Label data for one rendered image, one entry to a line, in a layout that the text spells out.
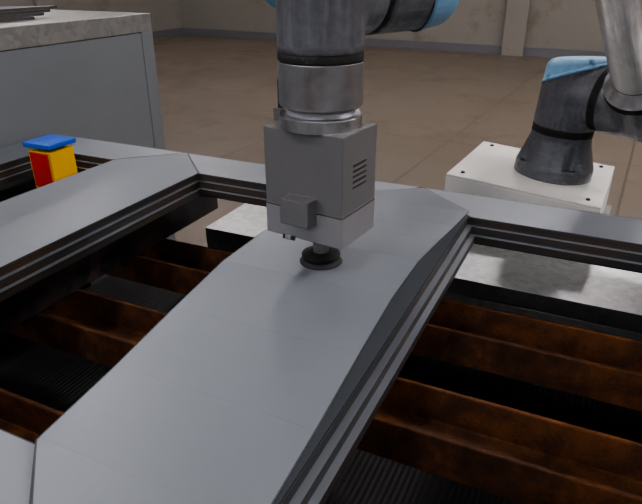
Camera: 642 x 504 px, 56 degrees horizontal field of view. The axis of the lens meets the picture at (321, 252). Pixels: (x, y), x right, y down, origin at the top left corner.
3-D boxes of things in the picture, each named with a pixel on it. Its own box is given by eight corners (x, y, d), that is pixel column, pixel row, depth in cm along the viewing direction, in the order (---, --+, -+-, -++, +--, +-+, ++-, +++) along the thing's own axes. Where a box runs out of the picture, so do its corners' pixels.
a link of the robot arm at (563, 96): (551, 114, 126) (567, 47, 120) (614, 129, 117) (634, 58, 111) (520, 121, 119) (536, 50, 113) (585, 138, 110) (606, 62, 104)
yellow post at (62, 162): (70, 257, 108) (49, 153, 99) (50, 252, 110) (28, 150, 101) (91, 247, 112) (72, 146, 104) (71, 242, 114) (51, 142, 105)
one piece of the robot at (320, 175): (234, 89, 51) (245, 262, 58) (325, 100, 46) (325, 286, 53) (299, 72, 58) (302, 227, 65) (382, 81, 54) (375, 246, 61)
